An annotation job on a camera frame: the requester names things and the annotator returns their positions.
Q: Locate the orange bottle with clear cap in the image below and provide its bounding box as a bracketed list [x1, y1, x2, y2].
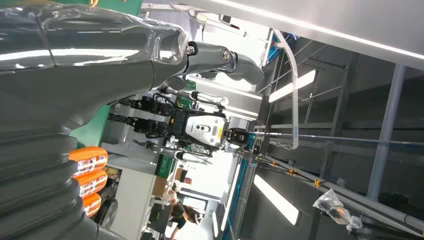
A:
[68, 146, 109, 178]
[81, 192, 103, 219]
[73, 169, 109, 199]

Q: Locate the white desk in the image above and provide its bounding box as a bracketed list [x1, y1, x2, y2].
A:
[107, 154, 157, 240]

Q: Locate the brown cardboard box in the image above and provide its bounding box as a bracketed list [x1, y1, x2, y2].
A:
[152, 176, 173, 199]

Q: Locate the black stool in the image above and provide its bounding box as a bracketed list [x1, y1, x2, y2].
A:
[95, 198, 119, 230]

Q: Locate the person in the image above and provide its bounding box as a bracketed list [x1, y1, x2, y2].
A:
[163, 202, 204, 240]

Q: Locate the rectangular ceiling light panel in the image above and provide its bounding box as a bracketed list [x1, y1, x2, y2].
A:
[268, 69, 317, 104]
[253, 174, 300, 226]

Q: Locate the white curved gantry bar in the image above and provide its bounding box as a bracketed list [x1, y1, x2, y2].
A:
[272, 29, 301, 152]

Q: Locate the clear plastic bag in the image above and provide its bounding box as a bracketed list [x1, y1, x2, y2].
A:
[312, 188, 364, 232]

